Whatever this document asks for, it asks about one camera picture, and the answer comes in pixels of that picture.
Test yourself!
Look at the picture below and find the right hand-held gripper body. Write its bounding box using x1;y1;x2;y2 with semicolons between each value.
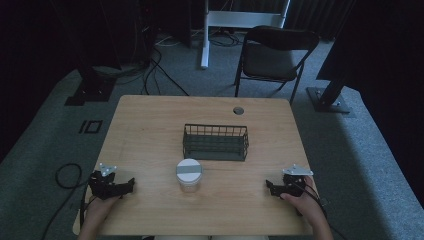
275;163;314;198

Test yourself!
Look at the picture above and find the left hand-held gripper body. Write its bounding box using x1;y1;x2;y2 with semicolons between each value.
87;162;128;201

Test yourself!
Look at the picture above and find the clear jar with white lid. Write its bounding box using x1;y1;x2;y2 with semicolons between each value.
175;158;204;194

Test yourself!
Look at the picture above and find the black wire basket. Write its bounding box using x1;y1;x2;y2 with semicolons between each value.
182;123;250;163

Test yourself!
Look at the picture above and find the person's left hand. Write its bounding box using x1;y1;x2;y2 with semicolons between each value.
85;195;124;222

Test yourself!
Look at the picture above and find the person's right hand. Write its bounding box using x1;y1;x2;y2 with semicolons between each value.
280;175;325;224

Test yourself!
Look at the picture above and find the black metal stand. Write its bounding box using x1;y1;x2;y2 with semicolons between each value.
305;66;352;115
63;0;122;107

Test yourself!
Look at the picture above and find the black folding chair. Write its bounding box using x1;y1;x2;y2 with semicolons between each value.
233;25;320;106

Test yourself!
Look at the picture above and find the black cable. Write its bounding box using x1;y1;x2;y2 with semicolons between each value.
39;162;92;240
293;181;351;240

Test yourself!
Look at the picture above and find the bundle of floor cables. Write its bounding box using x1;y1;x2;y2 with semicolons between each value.
93;29;241;98

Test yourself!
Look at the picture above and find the white desk frame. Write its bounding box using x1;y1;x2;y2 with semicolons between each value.
200;0;292;70

